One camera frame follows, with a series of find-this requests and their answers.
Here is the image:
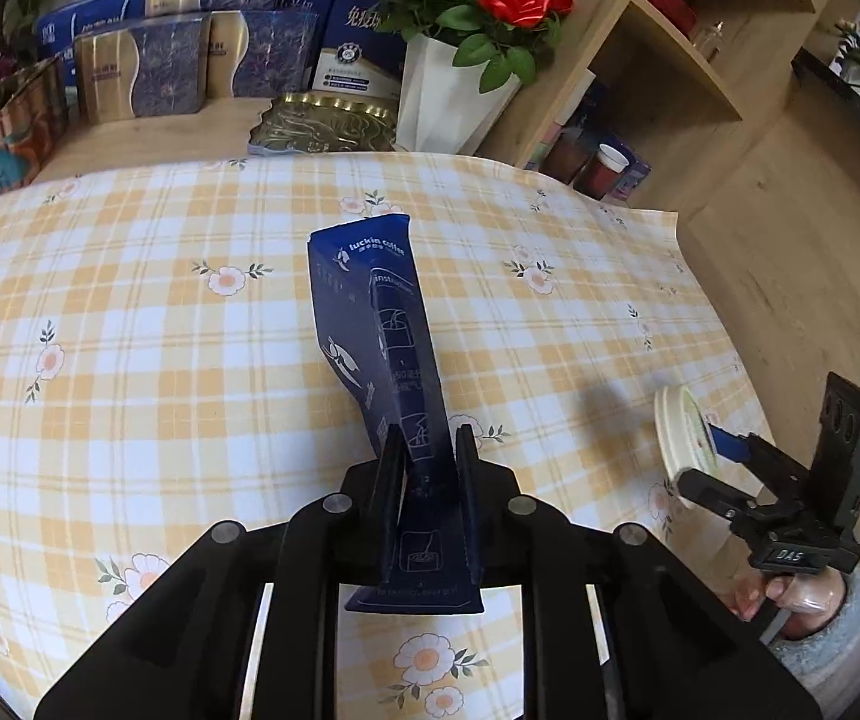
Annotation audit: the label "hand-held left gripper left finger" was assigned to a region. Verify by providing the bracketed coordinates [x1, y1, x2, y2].
[34, 424, 408, 720]

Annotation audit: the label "teal patterned wavy tin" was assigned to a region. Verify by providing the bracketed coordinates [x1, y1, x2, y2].
[0, 60, 71, 215]

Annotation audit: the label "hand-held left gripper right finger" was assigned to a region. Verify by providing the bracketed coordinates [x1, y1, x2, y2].
[454, 424, 825, 720]

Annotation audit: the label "gold embossed tray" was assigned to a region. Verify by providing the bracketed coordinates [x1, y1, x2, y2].
[246, 92, 405, 160]

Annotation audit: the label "black counter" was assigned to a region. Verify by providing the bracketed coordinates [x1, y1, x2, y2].
[790, 49, 860, 158]

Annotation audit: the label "small glass bottle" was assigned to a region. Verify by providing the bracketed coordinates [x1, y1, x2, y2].
[692, 19, 727, 65]

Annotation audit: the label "small blue box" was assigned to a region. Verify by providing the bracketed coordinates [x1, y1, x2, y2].
[621, 157, 652, 203]

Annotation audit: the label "yellow checked floral tablecloth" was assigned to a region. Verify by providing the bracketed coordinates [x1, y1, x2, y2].
[0, 150, 768, 720]

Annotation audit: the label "white round plastic lid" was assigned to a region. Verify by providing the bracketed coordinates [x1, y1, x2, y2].
[653, 384, 723, 511]

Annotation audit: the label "blue and white tall box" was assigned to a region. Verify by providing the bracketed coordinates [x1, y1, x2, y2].
[310, 0, 410, 102]

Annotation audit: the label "person's right forearm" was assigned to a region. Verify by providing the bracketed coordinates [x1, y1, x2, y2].
[763, 562, 860, 706]

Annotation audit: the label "person's right hand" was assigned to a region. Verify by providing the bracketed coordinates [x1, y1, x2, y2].
[726, 570, 851, 638]

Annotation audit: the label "wooden shelf unit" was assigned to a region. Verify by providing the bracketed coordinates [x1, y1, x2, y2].
[479, 0, 843, 203]

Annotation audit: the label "red roses in white vase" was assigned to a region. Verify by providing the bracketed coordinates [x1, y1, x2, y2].
[351, 0, 588, 158]

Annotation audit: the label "blue coffee box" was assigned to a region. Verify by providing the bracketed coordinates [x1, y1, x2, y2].
[306, 214, 485, 616]

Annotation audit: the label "red cup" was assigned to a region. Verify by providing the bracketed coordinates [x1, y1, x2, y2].
[591, 142, 630, 200]

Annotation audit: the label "flat blue box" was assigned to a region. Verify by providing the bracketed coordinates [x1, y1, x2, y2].
[34, 0, 150, 65]

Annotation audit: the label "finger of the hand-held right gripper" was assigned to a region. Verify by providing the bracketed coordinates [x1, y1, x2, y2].
[673, 467, 759, 524]
[707, 424, 810, 500]

